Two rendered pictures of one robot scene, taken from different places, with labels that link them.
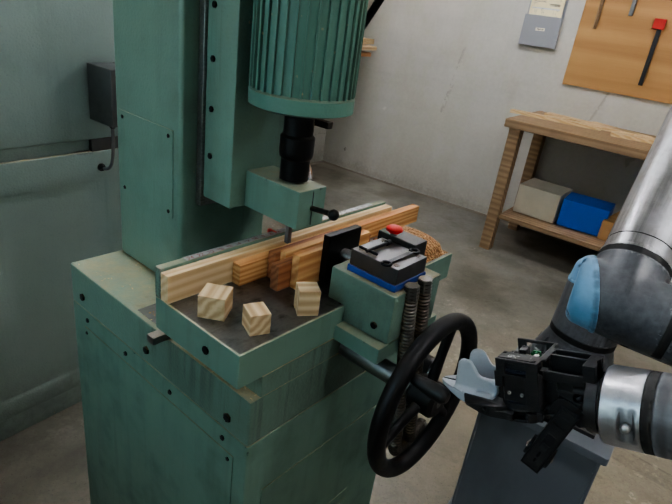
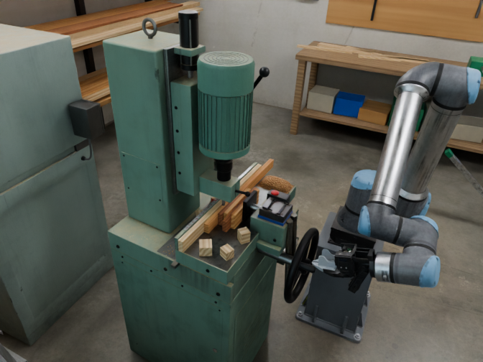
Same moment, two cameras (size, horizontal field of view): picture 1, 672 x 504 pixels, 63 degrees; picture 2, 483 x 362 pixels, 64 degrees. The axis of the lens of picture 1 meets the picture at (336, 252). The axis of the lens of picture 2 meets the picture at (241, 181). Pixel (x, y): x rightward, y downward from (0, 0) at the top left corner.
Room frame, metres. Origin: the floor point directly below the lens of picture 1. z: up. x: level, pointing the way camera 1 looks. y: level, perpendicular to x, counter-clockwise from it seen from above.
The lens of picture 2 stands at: (-0.24, 0.24, 1.83)
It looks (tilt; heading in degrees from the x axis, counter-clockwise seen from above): 33 degrees down; 349
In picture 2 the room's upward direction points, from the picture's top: 3 degrees clockwise
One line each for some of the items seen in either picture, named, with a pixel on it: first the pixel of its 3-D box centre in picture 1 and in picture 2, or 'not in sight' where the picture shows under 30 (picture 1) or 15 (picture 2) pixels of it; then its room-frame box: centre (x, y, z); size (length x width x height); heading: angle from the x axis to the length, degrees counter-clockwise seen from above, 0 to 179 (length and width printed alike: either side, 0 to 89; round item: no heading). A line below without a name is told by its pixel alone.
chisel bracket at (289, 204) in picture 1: (284, 199); (219, 186); (0.94, 0.11, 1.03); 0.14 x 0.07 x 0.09; 52
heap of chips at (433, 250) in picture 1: (412, 238); (276, 182); (1.11, -0.16, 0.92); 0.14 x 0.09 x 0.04; 52
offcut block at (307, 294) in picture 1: (307, 298); (244, 235); (0.78, 0.04, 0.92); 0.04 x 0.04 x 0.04; 17
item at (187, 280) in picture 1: (297, 244); (226, 202); (0.98, 0.08, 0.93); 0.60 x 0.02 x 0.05; 142
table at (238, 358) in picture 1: (343, 295); (253, 223); (0.90, -0.02, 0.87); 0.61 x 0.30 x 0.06; 142
